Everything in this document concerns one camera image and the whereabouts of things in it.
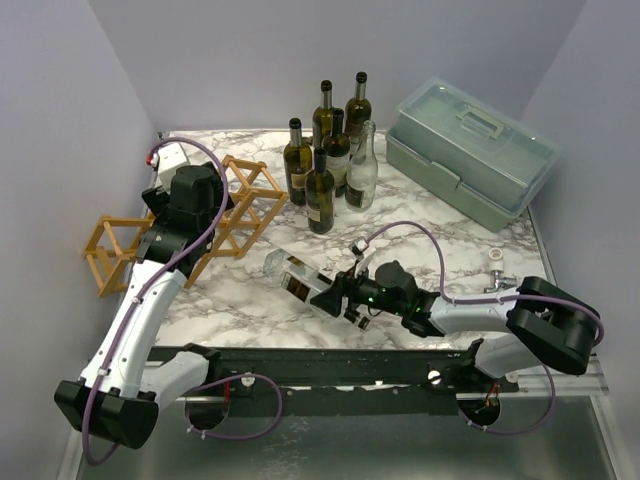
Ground clear square liquor bottle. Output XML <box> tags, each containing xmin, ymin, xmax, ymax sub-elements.
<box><xmin>262</xmin><ymin>248</ymin><xmax>372</xmax><ymax>331</ymax></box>

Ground wooden wine rack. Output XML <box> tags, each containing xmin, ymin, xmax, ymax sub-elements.
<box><xmin>82</xmin><ymin>155</ymin><xmax>288</xmax><ymax>297</ymax></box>

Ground dark green wine bottle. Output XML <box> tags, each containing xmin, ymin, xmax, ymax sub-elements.
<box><xmin>322</xmin><ymin>108</ymin><xmax>350</xmax><ymax>197</ymax></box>
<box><xmin>305</xmin><ymin>147</ymin><xmax>335</xmax><ymax>234</ymax></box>
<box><xmin>283</xmin><ymin>117</ymin><xmax>312</xmax><ymax>206</ymax></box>

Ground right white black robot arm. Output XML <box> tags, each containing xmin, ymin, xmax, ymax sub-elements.
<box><xmin>310</xmin><ymin>261</ymin><xmax>600</xmax><ymax>392</ymax></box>

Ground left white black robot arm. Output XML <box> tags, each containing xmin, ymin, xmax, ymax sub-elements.
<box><xmin>54</xmin><ymin>162</ymin><xmax>233</xmax><ymax>449</ymax></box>

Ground clear empty glass bottle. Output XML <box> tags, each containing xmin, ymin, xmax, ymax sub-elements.
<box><xmin>345</xmin><ymin>120</ymin><xmax>378</xmax><ymax>211</ymax></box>

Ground back left green wine bottle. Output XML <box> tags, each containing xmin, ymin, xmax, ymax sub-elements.
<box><xmin>312</xmin><ymin>80</ymin><xmax>333</xmax><ymax>148</ymax></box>

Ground back right green wine bottle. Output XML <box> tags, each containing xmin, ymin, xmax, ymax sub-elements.
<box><xmin>344</xmin><ymin>71</ymin><xmax>372</xmax><ymax>143</ymax></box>

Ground white plastic pipe fitting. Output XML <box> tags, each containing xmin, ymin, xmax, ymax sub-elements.
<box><xmin>489</xmin><ymin>247</ymin><xmax>504</xmax><ymax>271</ymax></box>

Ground metal faucet valve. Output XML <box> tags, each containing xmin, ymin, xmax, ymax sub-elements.
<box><xmin>484</xmin><ymin>270</ymin><xmax>519</xmax><ymax>293</ymax></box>

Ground green plastic toolbox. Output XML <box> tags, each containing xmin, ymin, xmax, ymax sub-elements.
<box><xmin>386</xmin><ymin>78</ymin><xmax>561</xmax><ymax>232</ymax></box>

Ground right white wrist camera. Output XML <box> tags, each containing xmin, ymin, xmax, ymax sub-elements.
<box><xmin>349</xmin><ymin>238</ymin><xmax>371</xmax><ymax>278</ymax></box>

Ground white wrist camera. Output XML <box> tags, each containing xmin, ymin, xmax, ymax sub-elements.
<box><xmin>349</xmin><ymin>238</ymin><xmax>371</xmax><ymax>278</ymax></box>
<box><xmin>146</xmin><ymin>142</ymin><xmax>190</xmax><ymax>191</ymax></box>

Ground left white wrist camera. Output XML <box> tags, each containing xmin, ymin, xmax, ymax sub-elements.
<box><xmin>146</xmin><ymin>142</ymin><xmax>190</xmax><ymax>191</ymax></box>

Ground black mounting rail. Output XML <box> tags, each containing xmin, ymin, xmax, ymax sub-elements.
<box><xmin>182</xmin><ymin>343</ymin><xmax>495</xmax><ymax>418</ymax></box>

